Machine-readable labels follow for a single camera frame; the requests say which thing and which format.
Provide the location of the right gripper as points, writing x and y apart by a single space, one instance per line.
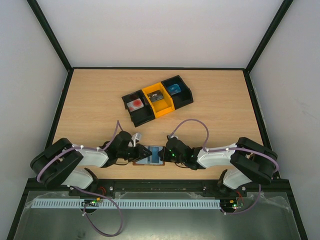
166 154

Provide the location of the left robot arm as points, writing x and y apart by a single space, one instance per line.
60 163

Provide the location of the black front rail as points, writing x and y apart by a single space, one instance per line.
206 188

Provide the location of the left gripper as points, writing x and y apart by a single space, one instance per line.
140 152

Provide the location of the blue card stack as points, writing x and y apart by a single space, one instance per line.
174 89

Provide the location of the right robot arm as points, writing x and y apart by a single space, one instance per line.
253 163

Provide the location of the yellow middle bin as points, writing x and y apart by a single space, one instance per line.
162 107

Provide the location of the left black bin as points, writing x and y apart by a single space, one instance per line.
140 116

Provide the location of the brown leather card holder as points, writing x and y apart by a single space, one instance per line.
146 161

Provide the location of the light blue cable duct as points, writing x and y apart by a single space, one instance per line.
189 204

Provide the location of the red white card stack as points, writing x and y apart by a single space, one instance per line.
135 105

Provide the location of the metal sheet front panel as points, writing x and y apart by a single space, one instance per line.
260 217

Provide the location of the right black bin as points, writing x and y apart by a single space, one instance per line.
183 98

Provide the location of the black bin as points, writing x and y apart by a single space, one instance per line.
183 98
140 116

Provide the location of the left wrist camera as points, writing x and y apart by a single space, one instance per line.
136 138

